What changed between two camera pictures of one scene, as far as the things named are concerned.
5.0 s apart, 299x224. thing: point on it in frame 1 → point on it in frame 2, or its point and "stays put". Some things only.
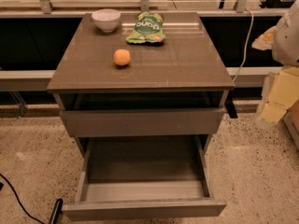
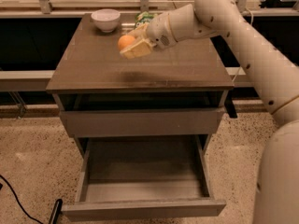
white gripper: [287, 44] → [159, 31]
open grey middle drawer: [143, 177] stays put
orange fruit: [121, 57] → [125, 41]
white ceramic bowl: [106, 19] stays put
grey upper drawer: [143, 122] stays put
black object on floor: [56, 212] stays put
